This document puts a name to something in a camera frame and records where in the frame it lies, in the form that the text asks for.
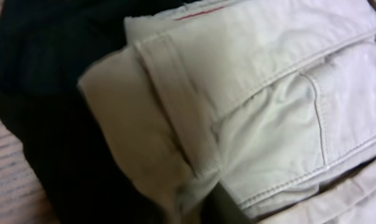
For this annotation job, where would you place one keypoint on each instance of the beige khaki shorts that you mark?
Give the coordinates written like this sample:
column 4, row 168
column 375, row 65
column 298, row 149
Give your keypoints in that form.
column 268, row 106

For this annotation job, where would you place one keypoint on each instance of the black garment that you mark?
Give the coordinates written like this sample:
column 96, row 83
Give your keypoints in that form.
column 45, row 46

